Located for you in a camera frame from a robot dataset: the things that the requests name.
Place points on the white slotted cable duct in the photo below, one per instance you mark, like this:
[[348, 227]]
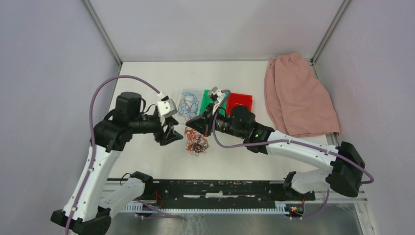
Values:
[[136, 207]]

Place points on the green plastic bin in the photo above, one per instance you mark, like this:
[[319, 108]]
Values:
[[206, 100]]

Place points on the clear plastic bin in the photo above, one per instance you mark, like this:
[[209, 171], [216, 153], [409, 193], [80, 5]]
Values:
[[188, 103]]

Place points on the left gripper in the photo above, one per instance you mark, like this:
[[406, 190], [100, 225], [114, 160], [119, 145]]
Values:
[[170, 135]]

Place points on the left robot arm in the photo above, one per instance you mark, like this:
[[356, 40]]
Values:
[[86, 212]]

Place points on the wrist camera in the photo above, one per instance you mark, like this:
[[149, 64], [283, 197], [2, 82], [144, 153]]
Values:
[[217, 96], [166, 107]]

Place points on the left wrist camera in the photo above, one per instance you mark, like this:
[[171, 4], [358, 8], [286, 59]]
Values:
[[166, 107]]

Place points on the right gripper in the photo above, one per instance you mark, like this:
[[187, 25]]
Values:
[[203, 124]]

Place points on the pink cloth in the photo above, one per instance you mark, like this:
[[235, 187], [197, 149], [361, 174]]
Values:
[[296, 101]]

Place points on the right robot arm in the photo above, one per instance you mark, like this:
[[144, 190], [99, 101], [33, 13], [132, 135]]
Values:
[[339, 168]]

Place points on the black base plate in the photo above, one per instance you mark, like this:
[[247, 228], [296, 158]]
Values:
[[213, 194]]

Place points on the red plastic bin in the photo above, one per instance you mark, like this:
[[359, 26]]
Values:
[[236, 99]]

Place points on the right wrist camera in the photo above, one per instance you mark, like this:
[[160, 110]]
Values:
[[217, 96]]

